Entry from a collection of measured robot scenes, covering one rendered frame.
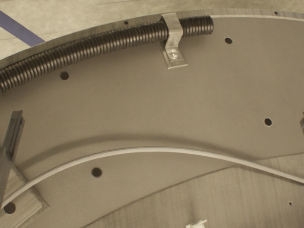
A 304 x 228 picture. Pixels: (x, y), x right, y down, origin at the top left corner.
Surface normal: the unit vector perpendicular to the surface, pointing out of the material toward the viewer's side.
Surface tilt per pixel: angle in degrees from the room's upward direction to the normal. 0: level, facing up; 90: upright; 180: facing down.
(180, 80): 90
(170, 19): 90
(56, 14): 0
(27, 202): 90
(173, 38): 12
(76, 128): 90
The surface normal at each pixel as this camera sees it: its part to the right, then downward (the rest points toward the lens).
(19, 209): 0.19, -0.43
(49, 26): 0.11, 0.90
